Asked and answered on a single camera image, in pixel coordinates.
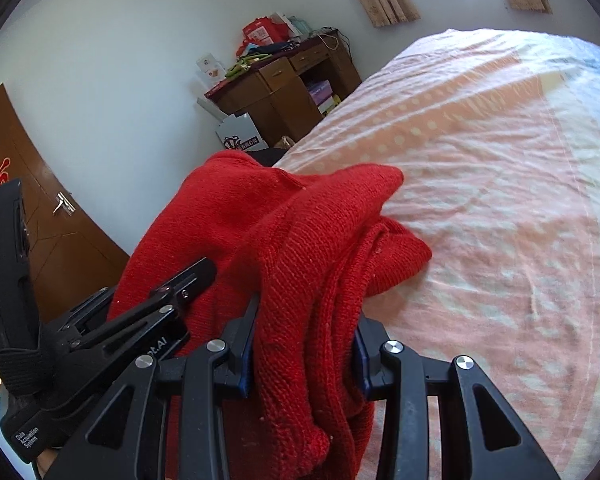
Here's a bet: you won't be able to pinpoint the white picture card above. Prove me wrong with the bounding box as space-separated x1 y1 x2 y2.
196 54 223 86

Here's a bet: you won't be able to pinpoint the bed with polka-dot sheet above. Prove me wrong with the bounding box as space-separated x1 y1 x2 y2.
272 27 600 480

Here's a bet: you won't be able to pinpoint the green packets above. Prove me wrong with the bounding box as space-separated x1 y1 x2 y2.
225 52 271 78

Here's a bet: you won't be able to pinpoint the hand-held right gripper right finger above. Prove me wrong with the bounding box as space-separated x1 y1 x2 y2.
352 317 563 480

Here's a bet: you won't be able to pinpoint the brown wooden desk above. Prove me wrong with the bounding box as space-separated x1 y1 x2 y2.
204 30 363 136

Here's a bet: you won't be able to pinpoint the silver door handle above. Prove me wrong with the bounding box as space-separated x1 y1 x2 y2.
52 191 76 217

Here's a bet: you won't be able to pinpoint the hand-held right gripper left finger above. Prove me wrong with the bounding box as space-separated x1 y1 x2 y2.
42 292 261 480

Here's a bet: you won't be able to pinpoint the red gift bag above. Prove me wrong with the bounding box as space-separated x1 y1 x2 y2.
236 16 288 58

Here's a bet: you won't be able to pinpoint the purple box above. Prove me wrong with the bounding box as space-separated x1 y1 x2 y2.
306 79 333 106

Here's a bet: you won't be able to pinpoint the brown wooden door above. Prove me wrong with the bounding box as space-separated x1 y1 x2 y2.
0 84 131 321

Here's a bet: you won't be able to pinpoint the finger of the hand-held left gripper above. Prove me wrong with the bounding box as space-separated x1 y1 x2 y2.
75 257 217 336
87 304 191 361

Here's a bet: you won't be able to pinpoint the red knitted sweater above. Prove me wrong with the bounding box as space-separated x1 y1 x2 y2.
107 150 433 480

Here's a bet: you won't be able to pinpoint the pale teal bag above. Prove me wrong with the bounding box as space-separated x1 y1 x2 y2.
285 12 313 41

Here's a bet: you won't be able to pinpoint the person's left forearm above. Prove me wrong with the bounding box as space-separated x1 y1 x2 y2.
34 447 61 480

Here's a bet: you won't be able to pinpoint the white paper bag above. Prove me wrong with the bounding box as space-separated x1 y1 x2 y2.
216 111 262 152

